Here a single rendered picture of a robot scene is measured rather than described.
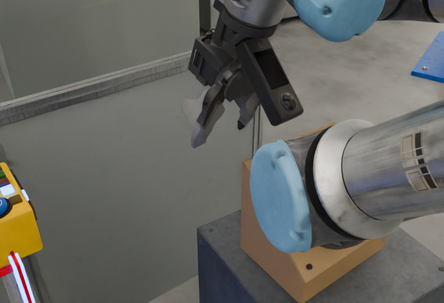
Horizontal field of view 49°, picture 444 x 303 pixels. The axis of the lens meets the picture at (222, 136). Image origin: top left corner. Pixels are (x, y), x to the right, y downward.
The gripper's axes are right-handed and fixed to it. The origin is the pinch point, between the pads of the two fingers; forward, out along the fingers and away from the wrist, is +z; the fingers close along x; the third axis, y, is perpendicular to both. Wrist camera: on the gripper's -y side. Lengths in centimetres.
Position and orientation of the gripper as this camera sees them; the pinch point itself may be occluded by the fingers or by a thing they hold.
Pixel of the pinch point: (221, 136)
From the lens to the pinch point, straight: 73.4
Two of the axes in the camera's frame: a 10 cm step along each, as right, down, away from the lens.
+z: -2.5, 7.1, 6.6
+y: -6.2, -6.4, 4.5
